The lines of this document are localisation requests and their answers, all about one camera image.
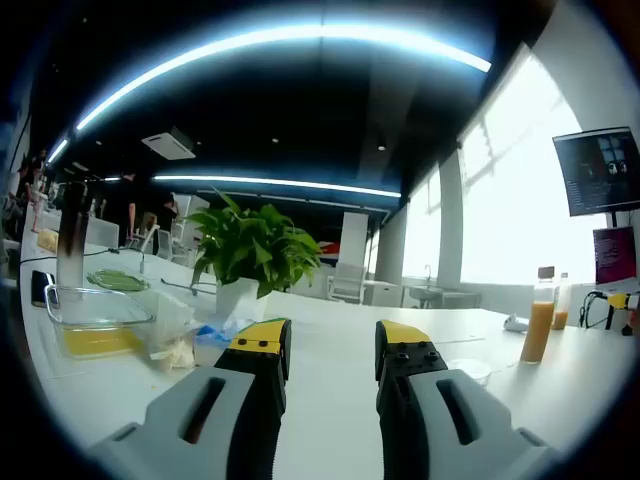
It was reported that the tall orange liquid culture bottle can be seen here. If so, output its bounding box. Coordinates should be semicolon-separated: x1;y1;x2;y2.
519;266;557;365

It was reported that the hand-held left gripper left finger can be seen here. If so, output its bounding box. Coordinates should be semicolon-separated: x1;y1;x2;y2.
84;317;294;480

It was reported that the ceiling air conditioner unit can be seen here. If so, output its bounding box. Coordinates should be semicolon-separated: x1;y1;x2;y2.
140;125;197;161

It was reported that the green plate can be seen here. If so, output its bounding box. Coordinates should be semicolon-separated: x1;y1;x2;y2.
86;268;152;293

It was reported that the black cable bundle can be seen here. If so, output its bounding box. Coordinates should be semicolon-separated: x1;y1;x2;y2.
579;290;609;330

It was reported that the long ceiling light strip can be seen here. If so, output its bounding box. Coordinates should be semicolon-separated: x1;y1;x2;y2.
74;22;494;132
152;173;404;199

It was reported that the glass baking dish yellow liquid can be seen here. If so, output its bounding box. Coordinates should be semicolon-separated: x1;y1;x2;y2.
43;284;157;362

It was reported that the wall monitor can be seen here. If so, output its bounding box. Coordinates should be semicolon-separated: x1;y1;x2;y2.
552;126;640;218

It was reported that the white table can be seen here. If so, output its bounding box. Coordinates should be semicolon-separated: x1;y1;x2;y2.
19;219;640;454

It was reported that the clear plastic bag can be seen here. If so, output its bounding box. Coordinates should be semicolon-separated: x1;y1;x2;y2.
127;291;197;372

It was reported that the small orange liquid glass bottle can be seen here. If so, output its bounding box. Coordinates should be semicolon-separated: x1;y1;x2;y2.
552;272;573;331

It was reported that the laptop with purple screen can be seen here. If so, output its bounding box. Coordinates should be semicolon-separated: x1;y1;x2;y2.
592;225;640;287

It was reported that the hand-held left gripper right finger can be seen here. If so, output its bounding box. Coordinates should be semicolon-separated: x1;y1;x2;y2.
374;319;561;480

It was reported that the tall dark-topped cylinder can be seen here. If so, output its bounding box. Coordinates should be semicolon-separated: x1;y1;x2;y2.
55;181;90;302

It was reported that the thin black table cable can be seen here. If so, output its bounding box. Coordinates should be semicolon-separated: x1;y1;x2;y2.
19;246;147;265

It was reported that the black phone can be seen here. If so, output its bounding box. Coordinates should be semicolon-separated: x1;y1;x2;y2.
30;269;57;309

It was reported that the short ceiling light strip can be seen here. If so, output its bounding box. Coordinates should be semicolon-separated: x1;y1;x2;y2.
46;138;70;164

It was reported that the clear Petri dish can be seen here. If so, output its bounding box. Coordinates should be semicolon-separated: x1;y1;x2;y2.
445;360;494;388

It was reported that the potted green plant white pot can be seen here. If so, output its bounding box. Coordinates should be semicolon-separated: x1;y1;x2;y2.
184;187;325;321

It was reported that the blue tissue pack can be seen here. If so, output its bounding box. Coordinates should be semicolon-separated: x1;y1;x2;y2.
193;304;239;362

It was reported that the white office chair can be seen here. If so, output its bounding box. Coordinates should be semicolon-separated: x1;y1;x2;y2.
326;261;369;304

